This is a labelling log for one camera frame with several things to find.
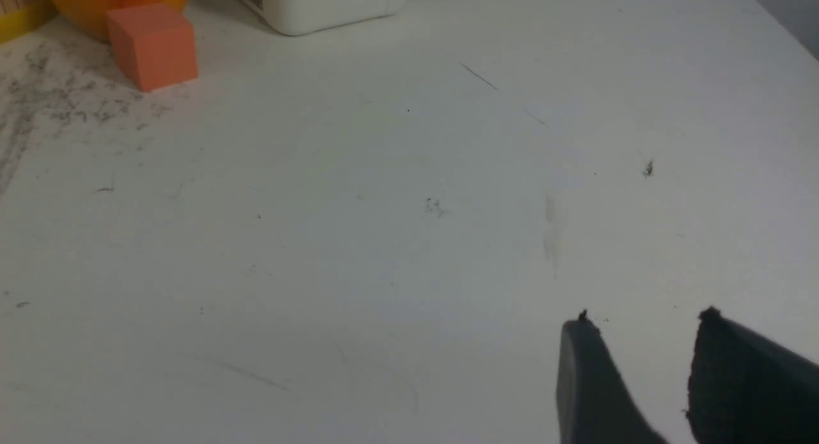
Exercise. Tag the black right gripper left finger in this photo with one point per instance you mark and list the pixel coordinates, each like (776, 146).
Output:
(592, 401)

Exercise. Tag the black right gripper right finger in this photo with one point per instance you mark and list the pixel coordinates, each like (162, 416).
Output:
(745, 388)

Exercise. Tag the orange yellow toy pear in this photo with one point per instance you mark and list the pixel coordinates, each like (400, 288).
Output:
(96, 2)

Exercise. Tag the white box with green lid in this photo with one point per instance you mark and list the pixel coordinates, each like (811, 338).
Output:
(300, 17)

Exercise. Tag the orange foam cube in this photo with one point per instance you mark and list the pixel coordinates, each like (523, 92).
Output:
(153, 45)

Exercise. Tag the yellow bamboo steamer basket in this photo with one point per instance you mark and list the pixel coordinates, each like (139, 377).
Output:
(19, 17)

